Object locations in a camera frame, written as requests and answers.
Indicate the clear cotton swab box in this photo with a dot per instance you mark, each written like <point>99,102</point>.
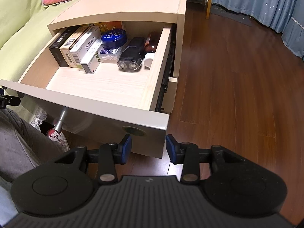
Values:
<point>109,55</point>

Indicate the blue round cream tin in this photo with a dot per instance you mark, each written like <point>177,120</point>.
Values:
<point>113,39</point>

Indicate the red white shoe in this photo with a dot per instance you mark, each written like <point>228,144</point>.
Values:
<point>59,138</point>

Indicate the black electric shaver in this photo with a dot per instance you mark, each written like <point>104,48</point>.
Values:
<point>131,58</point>

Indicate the small white medicine box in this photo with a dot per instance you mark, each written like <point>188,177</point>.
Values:
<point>91,60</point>

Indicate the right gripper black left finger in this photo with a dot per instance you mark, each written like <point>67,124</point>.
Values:
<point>70,180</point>

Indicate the brown bottle white cap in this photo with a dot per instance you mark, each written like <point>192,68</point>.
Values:
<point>150,47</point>

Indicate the green sofa cover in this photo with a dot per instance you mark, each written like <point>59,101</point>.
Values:
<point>25,38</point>

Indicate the blue star curtain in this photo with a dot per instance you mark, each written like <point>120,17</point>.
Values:
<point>283,16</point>

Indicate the beige wooden nightstand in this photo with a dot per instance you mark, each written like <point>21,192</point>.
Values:
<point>139,18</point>

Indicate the beige nightstand drawer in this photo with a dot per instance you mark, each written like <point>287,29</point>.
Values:
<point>106,105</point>

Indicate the orange printed box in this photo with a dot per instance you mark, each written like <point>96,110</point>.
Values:
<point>105,27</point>

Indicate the grey trouser leg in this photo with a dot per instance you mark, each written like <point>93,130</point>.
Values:
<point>23,147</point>

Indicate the yellow barcode medicine box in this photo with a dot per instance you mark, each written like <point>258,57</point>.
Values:
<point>70,42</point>

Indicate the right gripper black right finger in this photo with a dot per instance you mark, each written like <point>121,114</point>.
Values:
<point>230,182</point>

